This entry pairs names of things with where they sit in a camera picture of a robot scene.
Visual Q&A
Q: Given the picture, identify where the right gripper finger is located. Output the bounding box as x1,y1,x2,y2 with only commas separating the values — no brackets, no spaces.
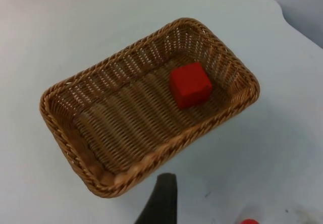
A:
134,173,178,224

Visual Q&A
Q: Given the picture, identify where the red cube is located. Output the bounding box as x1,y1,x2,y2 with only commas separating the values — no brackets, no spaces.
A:
169,62,213,110

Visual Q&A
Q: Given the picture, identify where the pale brown wicker basket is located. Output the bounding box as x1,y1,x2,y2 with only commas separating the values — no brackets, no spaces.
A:
39,17,261,199

